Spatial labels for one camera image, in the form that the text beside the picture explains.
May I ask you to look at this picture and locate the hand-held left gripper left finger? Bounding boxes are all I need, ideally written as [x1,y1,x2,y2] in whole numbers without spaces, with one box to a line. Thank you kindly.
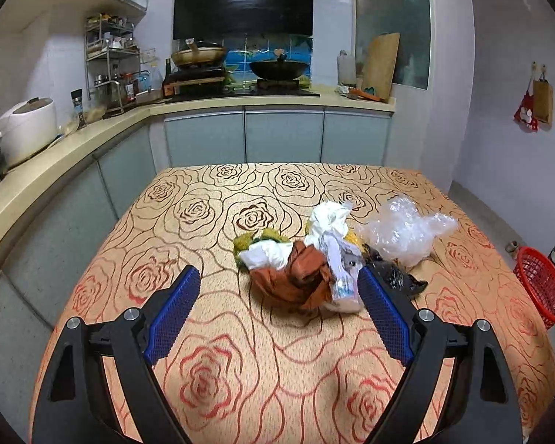
[31,265,202,444]

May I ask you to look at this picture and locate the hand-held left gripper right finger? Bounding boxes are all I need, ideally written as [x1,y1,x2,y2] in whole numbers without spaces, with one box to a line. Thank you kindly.
[357,266,523,444]

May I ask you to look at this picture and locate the black plastic bag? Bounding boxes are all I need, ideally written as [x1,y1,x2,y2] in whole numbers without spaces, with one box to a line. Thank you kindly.
[363,247,428,297]

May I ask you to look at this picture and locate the printed white wrapper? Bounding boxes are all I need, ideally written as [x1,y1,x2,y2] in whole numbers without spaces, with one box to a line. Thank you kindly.
[326,236,366,310]

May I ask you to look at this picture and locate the clear plastic bag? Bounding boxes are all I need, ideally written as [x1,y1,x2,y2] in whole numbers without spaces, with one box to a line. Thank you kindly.
[355,196,458,268]

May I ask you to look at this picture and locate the brown paper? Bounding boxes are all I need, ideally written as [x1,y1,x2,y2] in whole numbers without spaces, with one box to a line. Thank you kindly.
[250,243,334,315]

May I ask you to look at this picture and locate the green wrapper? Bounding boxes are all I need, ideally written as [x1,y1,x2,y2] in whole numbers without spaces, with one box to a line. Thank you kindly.
[233,229,292,260]

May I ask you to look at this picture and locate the white tissue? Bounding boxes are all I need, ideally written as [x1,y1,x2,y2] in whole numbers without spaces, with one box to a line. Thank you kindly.
[305,201,354,260]
[239,239,297,271]

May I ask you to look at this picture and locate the red plastic basket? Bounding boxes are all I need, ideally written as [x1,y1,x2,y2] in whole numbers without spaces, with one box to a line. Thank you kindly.
[512,246,555,329]

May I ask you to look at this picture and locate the rose print tablecloth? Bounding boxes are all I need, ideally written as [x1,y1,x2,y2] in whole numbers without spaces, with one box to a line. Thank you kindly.
[28,162,555,444]

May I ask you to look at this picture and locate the kitchen counter with cabinets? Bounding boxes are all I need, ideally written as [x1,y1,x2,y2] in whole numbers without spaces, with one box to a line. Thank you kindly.
[0,84,396,431]

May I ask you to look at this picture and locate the orange kitchen utensil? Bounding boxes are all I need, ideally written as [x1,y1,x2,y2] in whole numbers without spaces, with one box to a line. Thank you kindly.
[337,84,384,102]

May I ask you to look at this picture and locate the pepper grinder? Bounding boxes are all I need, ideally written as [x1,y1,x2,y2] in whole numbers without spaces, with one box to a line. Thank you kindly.
[70,89,88,130]

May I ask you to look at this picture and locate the white rice cooker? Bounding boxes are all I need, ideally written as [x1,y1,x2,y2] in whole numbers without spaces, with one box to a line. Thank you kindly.
[0,97,58,169]

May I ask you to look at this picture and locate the red hanging ornament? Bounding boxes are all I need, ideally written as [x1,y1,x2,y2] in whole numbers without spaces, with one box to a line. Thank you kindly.
[513,92,539,134]

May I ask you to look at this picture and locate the white plastic bottle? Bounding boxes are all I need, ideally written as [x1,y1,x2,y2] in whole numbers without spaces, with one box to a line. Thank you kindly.
[337,50,357,86]

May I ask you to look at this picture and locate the wooden cutting board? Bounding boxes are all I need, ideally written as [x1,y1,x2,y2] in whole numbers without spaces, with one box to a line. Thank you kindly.
[361,32,401,102]

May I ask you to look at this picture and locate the black gas stove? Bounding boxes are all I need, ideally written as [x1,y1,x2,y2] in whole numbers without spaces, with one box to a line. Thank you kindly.
[171,65,322,99]

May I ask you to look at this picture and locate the golden frying pan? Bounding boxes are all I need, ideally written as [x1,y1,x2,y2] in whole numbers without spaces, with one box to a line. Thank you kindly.
[170,38,228,68]

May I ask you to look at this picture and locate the brown paper bag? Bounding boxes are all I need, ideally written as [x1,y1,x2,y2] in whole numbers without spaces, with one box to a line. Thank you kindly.
[532,74,554,125]

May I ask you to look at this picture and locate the black wok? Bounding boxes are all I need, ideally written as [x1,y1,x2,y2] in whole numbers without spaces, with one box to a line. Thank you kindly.
[249,53,308,80]

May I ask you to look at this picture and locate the metal spice rack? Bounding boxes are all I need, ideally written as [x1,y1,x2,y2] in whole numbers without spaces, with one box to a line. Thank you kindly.
[84,13,142,114]

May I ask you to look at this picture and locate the frosted glass panel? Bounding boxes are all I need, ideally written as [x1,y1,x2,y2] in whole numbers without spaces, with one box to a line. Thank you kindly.
[354,0,432,91]

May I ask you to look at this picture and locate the black range hood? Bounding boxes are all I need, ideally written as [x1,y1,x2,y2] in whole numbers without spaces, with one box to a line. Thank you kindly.
[173,0,315,40]

